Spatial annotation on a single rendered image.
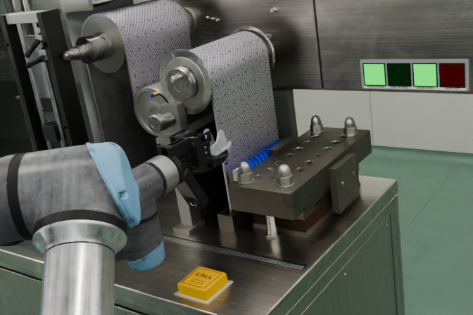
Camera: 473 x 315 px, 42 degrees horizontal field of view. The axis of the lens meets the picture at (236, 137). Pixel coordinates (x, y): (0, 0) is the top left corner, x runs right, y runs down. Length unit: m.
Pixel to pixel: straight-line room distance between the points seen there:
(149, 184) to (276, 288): 0.31
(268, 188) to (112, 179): 0.57
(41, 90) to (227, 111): 0.48
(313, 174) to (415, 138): 2.84
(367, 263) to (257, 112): 0.44
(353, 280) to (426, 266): 1.54
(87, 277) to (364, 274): 0.88
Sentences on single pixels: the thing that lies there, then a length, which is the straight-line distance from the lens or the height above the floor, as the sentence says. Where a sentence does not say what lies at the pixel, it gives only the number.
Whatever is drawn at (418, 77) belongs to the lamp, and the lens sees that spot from 1.44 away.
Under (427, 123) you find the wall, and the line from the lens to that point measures 4.08.
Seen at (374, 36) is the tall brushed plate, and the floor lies 1.27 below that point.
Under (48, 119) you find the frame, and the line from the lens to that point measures 1.59.
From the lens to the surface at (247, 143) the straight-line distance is 1.45.
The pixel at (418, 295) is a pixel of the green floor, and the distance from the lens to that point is 2.77.
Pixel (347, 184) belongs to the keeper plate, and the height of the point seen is 0.96.
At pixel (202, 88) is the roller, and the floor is 1.24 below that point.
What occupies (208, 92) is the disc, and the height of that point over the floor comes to 1.23.
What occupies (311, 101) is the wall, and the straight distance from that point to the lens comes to 4.38.
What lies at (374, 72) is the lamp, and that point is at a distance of 1.48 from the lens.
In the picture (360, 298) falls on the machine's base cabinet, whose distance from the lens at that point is 1.50.
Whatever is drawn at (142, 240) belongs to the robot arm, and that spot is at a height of 1.02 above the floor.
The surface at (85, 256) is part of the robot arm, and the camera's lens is 0.76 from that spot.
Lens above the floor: 1.54
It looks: 18 degrees down
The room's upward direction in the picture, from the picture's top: 9 degrees counter-clockwise
